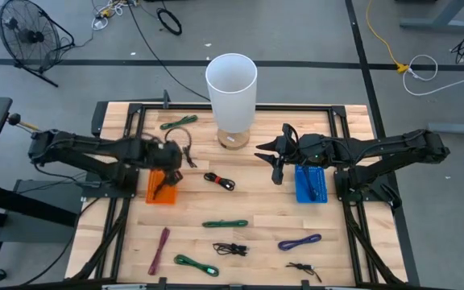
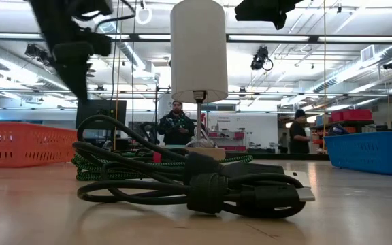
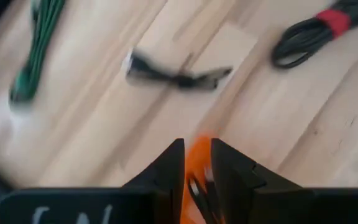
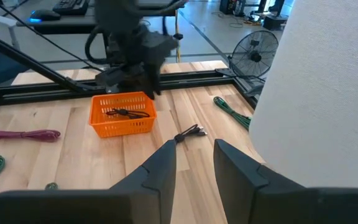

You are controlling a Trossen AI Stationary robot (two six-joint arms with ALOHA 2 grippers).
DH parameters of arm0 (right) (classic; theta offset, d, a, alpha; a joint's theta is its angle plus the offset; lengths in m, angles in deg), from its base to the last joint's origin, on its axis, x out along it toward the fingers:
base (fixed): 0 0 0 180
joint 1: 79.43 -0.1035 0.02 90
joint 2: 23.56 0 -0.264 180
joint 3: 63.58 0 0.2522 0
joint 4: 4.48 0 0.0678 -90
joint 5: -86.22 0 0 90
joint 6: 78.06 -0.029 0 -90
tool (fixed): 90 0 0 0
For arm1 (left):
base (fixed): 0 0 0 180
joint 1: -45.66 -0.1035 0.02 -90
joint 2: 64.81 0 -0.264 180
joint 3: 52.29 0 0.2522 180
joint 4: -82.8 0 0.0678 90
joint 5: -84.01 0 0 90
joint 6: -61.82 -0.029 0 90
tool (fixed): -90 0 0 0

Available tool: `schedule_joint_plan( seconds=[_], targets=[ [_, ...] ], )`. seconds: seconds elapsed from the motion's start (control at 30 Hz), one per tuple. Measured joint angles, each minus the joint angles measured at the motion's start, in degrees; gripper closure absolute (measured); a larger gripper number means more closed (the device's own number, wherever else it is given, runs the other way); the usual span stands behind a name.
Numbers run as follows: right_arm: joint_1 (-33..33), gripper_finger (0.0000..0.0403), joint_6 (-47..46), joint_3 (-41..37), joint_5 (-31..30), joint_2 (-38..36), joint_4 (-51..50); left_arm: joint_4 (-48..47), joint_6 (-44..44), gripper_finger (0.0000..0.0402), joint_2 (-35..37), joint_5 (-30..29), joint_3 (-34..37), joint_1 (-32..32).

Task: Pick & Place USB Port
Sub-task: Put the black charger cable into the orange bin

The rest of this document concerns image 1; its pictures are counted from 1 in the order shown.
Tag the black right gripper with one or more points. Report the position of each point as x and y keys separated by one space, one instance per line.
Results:
x=308 y=153

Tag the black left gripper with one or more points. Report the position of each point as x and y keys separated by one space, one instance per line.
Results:
x=163 y=155

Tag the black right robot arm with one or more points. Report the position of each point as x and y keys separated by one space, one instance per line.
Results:
x=397 y=147

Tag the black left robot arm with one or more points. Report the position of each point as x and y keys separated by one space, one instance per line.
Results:
x=75 y=147

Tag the orange plastic basket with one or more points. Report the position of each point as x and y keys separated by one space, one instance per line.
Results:
x=169 y=197

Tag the blue plastic basket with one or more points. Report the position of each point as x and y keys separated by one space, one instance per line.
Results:
x=320 y=189

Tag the white shade wooden table lamp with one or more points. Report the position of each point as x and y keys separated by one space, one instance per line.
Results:
x=232 y=100

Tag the black table clamp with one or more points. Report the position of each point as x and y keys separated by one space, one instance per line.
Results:
x=166 y=98
x=305 y=285
x=162 y=284

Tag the black corner plate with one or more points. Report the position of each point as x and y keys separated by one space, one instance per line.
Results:
x=100 y=117

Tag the silver aluminium bar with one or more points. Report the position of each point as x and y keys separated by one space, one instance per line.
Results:
x=123 y=287

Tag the black knob yellow lever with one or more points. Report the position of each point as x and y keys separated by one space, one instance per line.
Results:
x=13 y=119

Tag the grey desk foot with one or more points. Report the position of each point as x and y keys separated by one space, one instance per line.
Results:
x=457 y=129

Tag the black floor fan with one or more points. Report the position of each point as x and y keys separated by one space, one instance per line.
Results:
x=30 y=36

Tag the grey desk leg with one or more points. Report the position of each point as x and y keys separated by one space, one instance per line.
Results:
x=441 y=20

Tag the black aluminium table frame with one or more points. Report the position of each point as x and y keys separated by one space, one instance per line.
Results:
x=236 y=107

